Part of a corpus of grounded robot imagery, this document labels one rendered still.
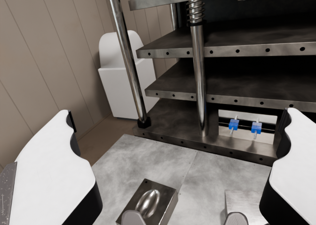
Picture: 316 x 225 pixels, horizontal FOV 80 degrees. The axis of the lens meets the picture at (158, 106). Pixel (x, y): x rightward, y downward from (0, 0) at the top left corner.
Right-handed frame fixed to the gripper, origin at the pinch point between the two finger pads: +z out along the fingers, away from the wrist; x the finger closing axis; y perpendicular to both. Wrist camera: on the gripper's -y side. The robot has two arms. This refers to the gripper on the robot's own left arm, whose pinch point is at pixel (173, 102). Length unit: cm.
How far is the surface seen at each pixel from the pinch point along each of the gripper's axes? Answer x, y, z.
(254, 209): 26, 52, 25
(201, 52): 16, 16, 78
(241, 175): 32, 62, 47
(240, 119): 38, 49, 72
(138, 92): -18, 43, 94
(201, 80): 17, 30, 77
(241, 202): 23, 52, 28
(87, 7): -111, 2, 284
